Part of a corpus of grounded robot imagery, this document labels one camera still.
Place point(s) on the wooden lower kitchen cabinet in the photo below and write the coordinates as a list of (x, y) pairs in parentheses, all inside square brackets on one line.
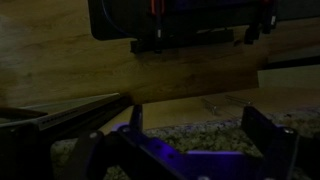
[(180, 110)]

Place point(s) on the black kitchen stove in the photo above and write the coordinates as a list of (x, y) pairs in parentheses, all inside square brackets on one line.
[(66, 115)]

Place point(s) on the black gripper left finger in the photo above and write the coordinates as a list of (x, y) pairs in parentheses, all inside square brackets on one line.
[(137, 117)]

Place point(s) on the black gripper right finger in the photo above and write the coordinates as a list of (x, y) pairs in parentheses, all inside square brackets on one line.
[(266, 136)]

